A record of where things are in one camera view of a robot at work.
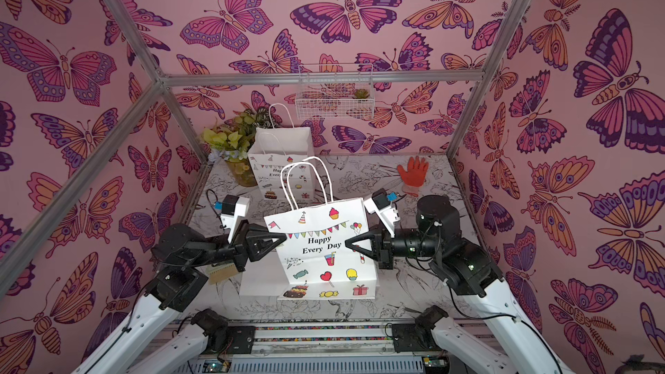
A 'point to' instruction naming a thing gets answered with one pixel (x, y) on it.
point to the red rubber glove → (413, 177)
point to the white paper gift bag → (264, 277)
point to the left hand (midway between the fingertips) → (284, 240)
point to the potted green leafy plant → (231, 141)
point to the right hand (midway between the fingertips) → (351, 241)
